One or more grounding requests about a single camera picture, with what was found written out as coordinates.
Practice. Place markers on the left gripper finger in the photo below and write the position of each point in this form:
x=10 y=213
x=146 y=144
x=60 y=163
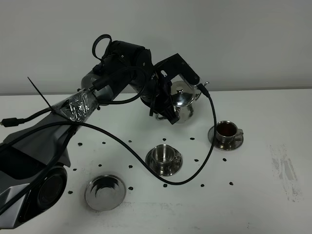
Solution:
x=166 y=108

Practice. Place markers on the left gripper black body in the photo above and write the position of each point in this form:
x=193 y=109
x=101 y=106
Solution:
x=165 y=71

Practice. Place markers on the stainless steel teapot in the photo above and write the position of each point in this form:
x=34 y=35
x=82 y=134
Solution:
x=184 y=97

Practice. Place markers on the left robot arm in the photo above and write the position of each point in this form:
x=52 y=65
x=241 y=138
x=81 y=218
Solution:
x=33 y=161

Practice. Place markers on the steel teapot coaster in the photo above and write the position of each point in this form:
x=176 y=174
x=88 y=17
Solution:
x=105 y=192

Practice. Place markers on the near steel teacup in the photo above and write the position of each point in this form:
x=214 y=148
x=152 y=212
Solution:
x=165 y=155

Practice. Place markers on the steel teacup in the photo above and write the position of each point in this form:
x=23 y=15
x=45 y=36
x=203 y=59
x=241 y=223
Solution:
x=165 y=155
x=227 y=131

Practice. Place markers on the near steel saucer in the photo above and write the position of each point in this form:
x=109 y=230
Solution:
x=160 y=170

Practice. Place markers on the steel saucer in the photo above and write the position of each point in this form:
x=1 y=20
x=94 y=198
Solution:
x=229 y=146
x=160 y=170

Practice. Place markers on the far steel teacup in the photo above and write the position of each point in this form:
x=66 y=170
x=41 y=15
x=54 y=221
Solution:
x=227 y=131

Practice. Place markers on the far steel saucer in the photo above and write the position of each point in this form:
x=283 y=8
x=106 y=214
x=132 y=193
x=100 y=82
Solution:
x=229 y=146

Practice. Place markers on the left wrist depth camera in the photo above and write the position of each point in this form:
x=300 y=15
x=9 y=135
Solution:
x=191 y=79

